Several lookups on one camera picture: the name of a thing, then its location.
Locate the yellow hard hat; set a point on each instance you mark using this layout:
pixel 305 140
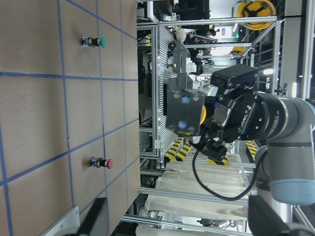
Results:
pixel 256 8

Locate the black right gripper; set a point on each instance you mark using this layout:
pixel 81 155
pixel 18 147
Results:
pixel 235 112

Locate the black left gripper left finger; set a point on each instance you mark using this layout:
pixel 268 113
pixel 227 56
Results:
pixel 96 222

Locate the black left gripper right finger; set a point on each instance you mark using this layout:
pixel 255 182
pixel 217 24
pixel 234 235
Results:
pixel 263 220

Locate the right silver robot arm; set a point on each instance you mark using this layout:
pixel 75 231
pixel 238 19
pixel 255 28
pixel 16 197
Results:
pixel 285 123

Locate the red push button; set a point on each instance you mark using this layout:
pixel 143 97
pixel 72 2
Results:
pixel 101 162

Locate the green push button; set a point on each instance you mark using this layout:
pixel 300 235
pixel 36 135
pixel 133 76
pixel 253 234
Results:
pixel 94 42

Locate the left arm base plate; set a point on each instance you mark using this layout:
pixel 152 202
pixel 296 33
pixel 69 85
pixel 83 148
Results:
pixel 67 224

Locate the aluminium frame shelving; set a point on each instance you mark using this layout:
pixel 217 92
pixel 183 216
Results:
pixel 175 59

